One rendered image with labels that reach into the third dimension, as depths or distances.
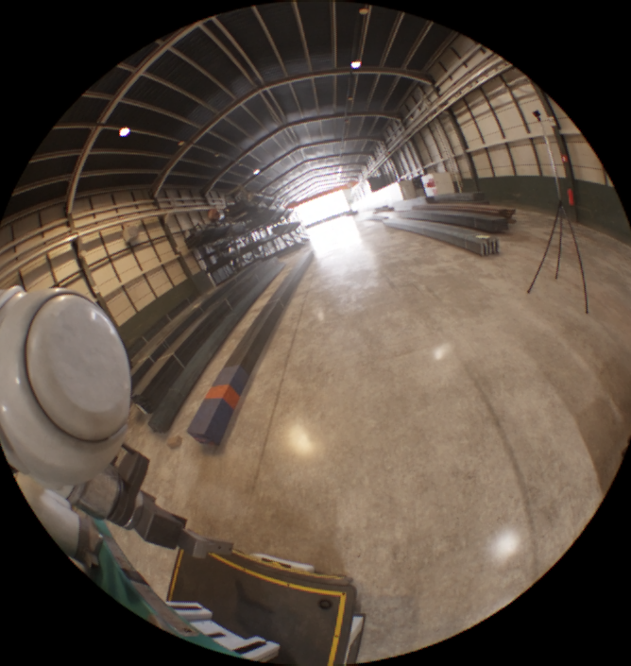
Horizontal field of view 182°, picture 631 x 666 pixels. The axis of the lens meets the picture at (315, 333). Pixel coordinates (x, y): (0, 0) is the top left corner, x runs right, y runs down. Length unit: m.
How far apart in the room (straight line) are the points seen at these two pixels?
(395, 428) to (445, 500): 0.46
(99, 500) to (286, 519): 0.91
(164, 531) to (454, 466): 0.98
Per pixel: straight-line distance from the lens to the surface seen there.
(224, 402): 1.62
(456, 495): 0.99
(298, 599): 0.74
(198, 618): 0.95
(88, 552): 0.74
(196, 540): 0.31
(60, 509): 0.75
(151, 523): 0.31
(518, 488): 1.09
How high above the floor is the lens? 0.96
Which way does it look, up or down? 29 degrees down
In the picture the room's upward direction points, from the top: 25 degrees counter-clockwise
